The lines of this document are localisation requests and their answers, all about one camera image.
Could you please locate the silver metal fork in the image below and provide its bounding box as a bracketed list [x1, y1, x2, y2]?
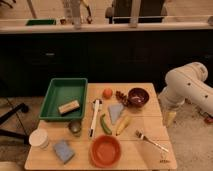
[135, 130, 169, 153]

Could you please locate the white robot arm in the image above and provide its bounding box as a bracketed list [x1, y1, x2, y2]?
[158, 62, 213, 126]

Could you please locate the purple bowl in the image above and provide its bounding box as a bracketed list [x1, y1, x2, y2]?
[128, 88, 149, 108]

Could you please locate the orange bowl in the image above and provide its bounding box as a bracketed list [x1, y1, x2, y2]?
[89, 135, 122, 168]

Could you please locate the yellow banana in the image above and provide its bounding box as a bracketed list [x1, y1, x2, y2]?
[116, 116, 131, 135]

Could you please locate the dark grape bunch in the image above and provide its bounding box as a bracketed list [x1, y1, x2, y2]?
[116, 91, 129, 106]

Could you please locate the light blue cloth wedge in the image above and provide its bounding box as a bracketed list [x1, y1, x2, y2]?
[108, 103, 124, 124]

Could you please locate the green pepper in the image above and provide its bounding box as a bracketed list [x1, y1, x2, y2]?
[100, 114, 112, 135]

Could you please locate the orange fruit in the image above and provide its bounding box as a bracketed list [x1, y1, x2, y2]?
[102, 88, 113, 99]

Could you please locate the green avocado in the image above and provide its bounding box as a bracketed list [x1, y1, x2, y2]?
[68, 121, 81, 137]

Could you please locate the wooden block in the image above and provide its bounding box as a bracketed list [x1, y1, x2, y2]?
[58, 100, 80, 115]

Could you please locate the green plastic tray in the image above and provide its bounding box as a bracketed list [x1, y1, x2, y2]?
[39, 78, 88, 122]

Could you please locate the blue sponge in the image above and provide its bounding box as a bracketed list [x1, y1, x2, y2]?
[53, 140, 75, 164]

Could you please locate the white cup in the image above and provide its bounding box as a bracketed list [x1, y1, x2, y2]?
[29, 129, 49, 149]

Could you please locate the black chair base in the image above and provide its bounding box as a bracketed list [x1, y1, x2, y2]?
[0, 103, 29, 144]

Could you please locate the small green bin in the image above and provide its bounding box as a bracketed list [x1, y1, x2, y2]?
[26, 19, 56, 26]

